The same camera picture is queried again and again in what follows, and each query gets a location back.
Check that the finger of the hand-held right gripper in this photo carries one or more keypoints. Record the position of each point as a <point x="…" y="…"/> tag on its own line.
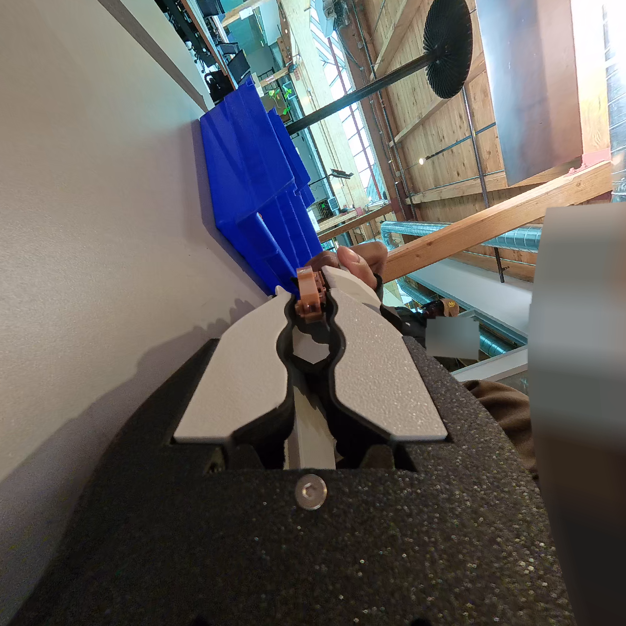
<point x="352" y="288"/>
<point x="313" y="440"/>

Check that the orange toy brick model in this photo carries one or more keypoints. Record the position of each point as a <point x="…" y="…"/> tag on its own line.
<point x="310" y="293"/>

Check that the silver ventilation duct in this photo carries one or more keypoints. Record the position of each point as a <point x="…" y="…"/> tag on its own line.
<point x="464" y="234"/>
<point x="494" y="342"/>

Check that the blue storage bin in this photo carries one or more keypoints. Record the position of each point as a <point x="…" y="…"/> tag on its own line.
<point x="244" y="161"/>

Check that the wooden beam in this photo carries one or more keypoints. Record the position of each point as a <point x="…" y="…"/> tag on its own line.
<point x="513" y="215"/>

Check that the thick black pole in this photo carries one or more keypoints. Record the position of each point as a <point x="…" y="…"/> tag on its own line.
<point x="362" y="93"/>

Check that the black ribbed disc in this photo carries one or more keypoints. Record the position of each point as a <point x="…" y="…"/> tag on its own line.
<point x="447" y="49"/>

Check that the metal ceiling panel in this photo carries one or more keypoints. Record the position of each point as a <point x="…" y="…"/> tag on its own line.
<point x="528" y="88"/>

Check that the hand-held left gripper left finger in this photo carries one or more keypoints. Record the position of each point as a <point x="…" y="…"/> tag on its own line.
<point x="234" y="381"/>

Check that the person's right hand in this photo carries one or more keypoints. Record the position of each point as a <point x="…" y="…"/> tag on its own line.
<point x="362" y="259"/>

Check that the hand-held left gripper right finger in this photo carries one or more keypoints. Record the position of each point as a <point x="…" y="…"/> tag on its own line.
<point x="386" y="381"/>

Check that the light grey desk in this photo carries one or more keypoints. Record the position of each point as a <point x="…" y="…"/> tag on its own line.
<point x="73" y="195"/>

